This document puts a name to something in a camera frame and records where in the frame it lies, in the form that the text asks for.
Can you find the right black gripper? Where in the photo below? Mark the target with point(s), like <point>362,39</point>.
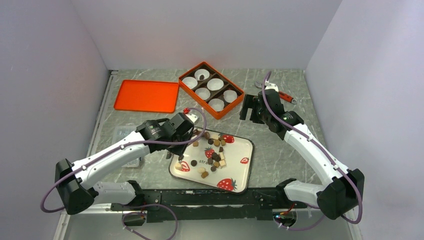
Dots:
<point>250,101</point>

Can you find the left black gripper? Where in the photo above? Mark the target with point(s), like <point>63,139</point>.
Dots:
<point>179,150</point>

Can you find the brown oval chocolate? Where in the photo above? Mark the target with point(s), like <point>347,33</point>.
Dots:
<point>206,135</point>

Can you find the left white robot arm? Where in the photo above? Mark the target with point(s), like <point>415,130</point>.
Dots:
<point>80,184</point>

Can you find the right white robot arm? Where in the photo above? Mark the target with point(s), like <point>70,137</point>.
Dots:
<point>340,193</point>

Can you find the dark round chocolate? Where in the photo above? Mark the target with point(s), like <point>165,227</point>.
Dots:
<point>193,163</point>

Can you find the white swirl chocolate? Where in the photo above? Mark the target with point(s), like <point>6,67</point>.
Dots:
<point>201,170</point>

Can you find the orange chocolate box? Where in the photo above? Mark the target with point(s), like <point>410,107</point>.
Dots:
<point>228,85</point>

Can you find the caramel chocolate piece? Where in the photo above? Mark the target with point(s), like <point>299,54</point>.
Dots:
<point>204,175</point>

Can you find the tan fluted chocolate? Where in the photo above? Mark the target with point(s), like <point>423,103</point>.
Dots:
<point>216,142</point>

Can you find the white paper cup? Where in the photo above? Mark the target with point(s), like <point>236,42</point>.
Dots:
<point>230,96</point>
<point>190,82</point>
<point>203,93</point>
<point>215,84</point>
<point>202,71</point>
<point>217,104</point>

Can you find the white strawberry tray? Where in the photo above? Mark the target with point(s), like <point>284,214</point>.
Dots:
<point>228,166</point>

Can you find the orange box lid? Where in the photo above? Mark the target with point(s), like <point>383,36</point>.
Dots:
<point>147,96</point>

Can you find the red handled wrench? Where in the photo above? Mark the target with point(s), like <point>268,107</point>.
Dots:
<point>272,86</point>

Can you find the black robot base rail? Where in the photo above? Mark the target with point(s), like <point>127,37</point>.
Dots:
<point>259,203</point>

